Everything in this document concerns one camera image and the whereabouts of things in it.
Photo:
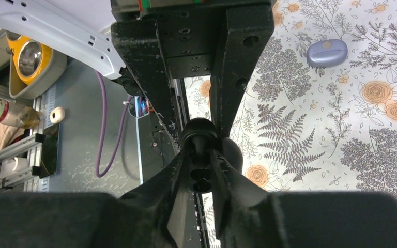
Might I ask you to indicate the black earbud charging case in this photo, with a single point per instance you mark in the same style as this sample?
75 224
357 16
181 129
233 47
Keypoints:
201 140

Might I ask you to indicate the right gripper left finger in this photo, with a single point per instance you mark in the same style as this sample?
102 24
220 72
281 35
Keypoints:
88 219

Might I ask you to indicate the bottle with label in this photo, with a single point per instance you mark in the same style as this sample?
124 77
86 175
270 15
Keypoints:
18 115

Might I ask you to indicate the yellow grey device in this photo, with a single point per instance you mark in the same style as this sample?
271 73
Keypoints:
34 67

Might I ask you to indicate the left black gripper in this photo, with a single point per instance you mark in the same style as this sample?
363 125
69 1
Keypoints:
181 39

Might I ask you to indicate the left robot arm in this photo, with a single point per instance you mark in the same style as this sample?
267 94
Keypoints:
64 32

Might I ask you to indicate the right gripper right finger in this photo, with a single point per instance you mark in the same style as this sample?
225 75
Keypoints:
249 216

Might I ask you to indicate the floral patterned table mat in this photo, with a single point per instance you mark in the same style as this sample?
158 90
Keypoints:
305 128

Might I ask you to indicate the white round knob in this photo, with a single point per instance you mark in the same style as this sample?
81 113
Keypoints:
57 115

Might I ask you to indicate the blue-grey earbud case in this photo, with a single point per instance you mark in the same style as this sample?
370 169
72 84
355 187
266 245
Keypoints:
327 53

